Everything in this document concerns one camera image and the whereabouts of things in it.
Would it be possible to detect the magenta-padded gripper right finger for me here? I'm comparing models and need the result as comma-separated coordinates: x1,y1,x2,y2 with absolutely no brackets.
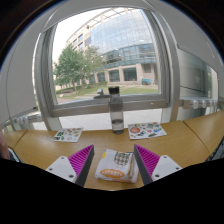
133,143,184,187

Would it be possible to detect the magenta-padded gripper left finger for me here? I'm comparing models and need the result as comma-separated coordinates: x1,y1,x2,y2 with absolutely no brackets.
45,143,96,188

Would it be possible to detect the rectangular food sticker sheet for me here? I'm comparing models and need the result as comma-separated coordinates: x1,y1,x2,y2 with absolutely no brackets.
51,127,84,143

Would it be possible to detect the sticker sheet with red circle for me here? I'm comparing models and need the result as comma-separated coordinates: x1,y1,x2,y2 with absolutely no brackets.
127,121,168,140

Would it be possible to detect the person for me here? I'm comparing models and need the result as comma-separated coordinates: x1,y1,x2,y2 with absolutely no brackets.
0,133,11,160

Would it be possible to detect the clear water bottle, black cap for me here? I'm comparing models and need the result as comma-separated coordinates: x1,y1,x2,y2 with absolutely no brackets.
107,86,125,135

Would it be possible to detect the green tree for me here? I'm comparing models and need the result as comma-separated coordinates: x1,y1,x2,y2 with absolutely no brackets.
53,44,104,95

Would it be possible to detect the glass-fronted building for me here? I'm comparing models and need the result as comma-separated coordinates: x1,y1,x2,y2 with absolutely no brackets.
65,7,160,86

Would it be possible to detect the dark window handle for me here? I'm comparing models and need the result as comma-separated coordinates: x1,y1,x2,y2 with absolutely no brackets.
93,88,111,100

